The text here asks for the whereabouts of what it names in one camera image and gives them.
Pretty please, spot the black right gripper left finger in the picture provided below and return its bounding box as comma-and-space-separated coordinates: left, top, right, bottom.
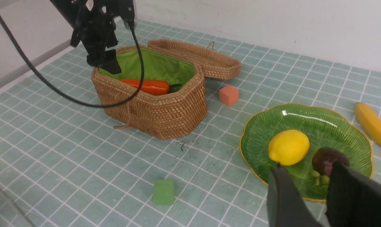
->
267, 163, 322, 227

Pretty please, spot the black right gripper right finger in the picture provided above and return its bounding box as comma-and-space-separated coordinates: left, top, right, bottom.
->
326, 162, 381, 227

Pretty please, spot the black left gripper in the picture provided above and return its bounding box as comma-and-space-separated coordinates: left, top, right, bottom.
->
70, 0, 121, 74

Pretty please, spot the purple toy mangosteen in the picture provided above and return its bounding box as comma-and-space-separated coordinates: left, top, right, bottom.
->
311, 147, 350, 185

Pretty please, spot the yellow toy lemon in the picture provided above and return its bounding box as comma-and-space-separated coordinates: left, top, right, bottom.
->
268, 130, 310, 166

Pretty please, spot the yellow toy banana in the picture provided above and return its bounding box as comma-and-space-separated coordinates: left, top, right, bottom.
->
355, 102, 381, 147

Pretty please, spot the orange toy carrot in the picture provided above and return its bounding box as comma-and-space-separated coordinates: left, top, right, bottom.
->
120, 79, 183, 96

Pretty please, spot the woven rattan basket green lining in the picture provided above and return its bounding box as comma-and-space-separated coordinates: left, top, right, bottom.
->
91, 45, 208, 140

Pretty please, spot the green glass leaf plate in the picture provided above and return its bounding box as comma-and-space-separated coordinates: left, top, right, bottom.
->
239, 103, 374, 202

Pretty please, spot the green foam cube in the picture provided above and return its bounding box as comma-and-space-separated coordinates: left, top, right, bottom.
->
153, 179, 176, 206

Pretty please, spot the salmon pink foam cube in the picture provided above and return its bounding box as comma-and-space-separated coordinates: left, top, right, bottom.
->
219, 85, 239, 107

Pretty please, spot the teal checkered tablecloth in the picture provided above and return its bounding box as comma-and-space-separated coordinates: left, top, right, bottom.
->
0, 22, 381, 227

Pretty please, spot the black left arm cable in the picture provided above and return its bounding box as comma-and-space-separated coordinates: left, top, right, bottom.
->
0, 0, 145, 108

